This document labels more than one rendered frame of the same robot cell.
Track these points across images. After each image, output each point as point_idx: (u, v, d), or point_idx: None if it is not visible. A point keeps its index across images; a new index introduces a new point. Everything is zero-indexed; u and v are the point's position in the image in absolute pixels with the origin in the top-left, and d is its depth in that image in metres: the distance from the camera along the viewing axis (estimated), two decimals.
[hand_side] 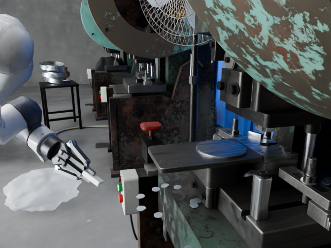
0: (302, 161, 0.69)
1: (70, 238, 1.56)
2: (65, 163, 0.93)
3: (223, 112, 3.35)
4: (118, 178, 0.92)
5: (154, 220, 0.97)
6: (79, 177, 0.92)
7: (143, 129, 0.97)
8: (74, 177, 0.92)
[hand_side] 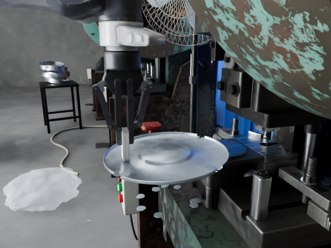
0: (302, 161, 0.69)
1: (70, 238, 1.56)
2: (127, 97, 0.63)
3: (223, 112, 3.35)
4: (118, 178, 0.92)
5: (154, 220, 0.97)
6: (134, 124, 0.64)
7: (143, 129, 0.97)
8: (137, 119, 0.64)
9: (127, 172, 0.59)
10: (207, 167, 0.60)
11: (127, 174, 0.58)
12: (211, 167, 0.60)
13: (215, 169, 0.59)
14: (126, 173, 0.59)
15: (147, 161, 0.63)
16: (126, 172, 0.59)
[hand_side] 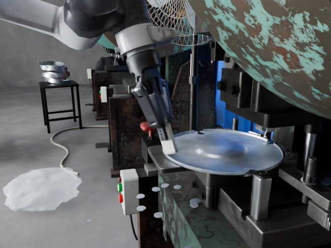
0: (302, 161, 0.69)
1: (70, 238, 1.56)
2: None
3: (223, 112, 3.35)
4: (118, 178, 0.92)
5: (154, 220, 0.97)
6: (164, 120, 0.69)
7: (143, 129, 0.97)
8: None
9: (245, 168, 0.60)
10: (262, 144, 0.74)
11: (249, 169, 0.60)
12: (263, 143, 0.75)
13: (267, 143, 0.75)
14: (247, 169, 0.60)
15: (232, 156, 0.66)
16: (245, 169, 0.60)
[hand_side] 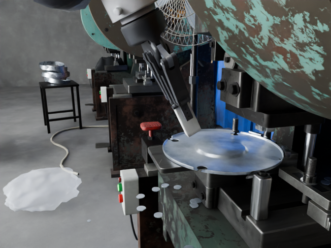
0: (302, 161, 0.69)
1: (70, 238, 1.56)
2: (155, 73, 0.52)
3: (223, 112, 3.35)
4: (118, 178, 0.92)
5: (154, 220, 0.97)
6: (171, 99, 0.56)
7: (143, 129, 0.97)
8: (165, 95, 0.56)
9: None
10: None
11: None
12: None
13: None
14: None
15: (228, 139, 0.76)
16: None
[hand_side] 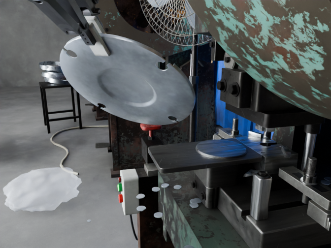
0: (302, 161, 0.69)
1: (70, 238, 1.56)
2: None
3: (223, 112, 3.35)
4: (118, 178, 0.92)
5: (154, 220, 0.97)
6: (80, 29, 0.44)
7: (143, 129, 0.97)
8: (77, 27, 0.42)
9: None
10: None
11: None
12: None
13: None
14: None
15: (115, 95, 0.65)
16: None
